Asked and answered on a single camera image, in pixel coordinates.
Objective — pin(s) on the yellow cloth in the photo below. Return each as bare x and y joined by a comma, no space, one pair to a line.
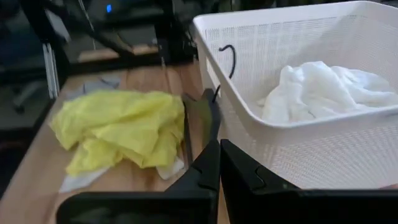
124,127

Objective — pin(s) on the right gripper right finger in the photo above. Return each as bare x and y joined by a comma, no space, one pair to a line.
264,205

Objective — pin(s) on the black clothes hanger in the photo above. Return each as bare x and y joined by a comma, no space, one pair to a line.
216,118

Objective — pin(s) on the white lace cloth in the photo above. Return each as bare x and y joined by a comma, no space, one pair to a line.
326,90

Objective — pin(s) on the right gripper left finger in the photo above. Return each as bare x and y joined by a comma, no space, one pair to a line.
186,205

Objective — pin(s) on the white perforated laundry basket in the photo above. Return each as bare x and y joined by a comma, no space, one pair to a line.
311,149

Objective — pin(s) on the black table frame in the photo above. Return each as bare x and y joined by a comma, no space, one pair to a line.
124,63

